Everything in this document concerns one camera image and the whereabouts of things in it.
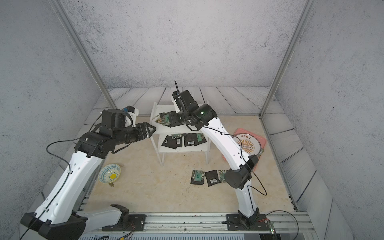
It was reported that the yellow patterned bowl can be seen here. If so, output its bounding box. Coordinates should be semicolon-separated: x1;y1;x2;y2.
98;164;121;187

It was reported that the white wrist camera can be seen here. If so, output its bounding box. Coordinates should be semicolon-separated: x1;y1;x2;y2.
172;90;184;113
124;106;139;127

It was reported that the aluminium frame post right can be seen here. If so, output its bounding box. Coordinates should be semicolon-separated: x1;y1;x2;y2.
259;0;316;120

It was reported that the green label tea bag pile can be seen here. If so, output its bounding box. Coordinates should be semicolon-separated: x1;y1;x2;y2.
155;113;172;128

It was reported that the black tea bag left lower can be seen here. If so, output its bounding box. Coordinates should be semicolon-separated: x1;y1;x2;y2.
162;136;183;150

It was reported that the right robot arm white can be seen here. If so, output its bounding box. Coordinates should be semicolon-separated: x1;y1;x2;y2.
171;90;259;229

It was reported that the black tea bag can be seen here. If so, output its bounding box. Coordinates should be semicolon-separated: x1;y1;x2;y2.
195;133;207;146
162;136;183;150

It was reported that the floral tea bag green label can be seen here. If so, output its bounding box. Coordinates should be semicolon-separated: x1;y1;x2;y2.
218;170;228;183

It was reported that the black tea bag right lower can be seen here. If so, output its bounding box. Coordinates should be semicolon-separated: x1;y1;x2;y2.
195;133;207;146

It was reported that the white two-tier shelf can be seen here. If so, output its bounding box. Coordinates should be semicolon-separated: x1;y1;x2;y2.
149;101;213;167

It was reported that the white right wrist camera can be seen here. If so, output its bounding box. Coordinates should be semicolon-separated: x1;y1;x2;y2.
172;90;184;113

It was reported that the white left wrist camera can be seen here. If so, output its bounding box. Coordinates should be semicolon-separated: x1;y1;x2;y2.
124;106;139;127

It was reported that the round printed plate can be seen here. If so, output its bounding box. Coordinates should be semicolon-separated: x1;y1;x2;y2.
236;133;267;157

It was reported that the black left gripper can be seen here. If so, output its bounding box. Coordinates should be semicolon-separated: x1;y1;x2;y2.
113;121;158;147

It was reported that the black tea bag text back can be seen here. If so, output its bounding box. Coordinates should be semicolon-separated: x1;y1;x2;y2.
183;134;196;147

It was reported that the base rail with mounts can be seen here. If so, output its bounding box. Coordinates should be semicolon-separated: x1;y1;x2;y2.
81;211;318;240

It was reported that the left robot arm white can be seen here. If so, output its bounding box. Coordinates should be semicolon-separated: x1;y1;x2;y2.
21;106;156;240

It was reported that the aluminium frame post left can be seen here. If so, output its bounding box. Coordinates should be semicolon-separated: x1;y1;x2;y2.
49;0;117;109

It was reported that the black tea bag barcode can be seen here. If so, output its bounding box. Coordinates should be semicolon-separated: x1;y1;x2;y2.
205;170;221;187

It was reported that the jasmine tea bag floral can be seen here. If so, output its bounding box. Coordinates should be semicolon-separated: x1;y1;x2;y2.
191;170;205;185

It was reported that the aluminium frame post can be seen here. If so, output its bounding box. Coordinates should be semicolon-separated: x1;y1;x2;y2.
259;0;316;120
49;0;117;109

